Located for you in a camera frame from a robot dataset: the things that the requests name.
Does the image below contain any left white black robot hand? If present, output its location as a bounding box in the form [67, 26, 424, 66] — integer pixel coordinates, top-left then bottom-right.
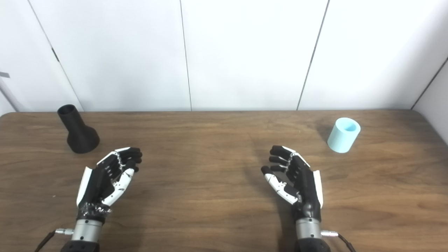
[76, 147, 143, 223]

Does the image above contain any light blue cylinder cup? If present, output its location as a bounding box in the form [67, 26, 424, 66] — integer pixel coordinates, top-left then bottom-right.
[327, 118, 361, 154]

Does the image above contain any black flared nozzle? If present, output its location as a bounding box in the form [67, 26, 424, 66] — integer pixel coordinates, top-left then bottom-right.
[57, 104, 100, 154]

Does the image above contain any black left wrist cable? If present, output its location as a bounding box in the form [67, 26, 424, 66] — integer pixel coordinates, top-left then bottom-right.
[34, 228, 75, 252]

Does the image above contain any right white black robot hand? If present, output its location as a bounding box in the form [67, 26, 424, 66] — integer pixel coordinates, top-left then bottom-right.
[261, 145, 324, 222]

